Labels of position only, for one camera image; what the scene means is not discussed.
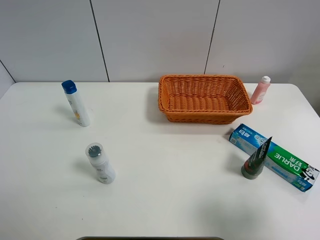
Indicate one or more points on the dark grey tube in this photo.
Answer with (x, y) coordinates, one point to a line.
(254, 165)

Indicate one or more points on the orange wicker basket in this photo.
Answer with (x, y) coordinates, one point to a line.
(203, 98)

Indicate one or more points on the Darlie toothpaste box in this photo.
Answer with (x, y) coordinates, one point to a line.
(286, 165)

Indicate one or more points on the white bottle clear brush cap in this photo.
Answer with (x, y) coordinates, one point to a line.
(100, 162)

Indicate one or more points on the white bottle blue cap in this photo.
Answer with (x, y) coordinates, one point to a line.
(76, 103)

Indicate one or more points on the pink bottle white cap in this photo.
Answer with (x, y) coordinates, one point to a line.
(260, 90)

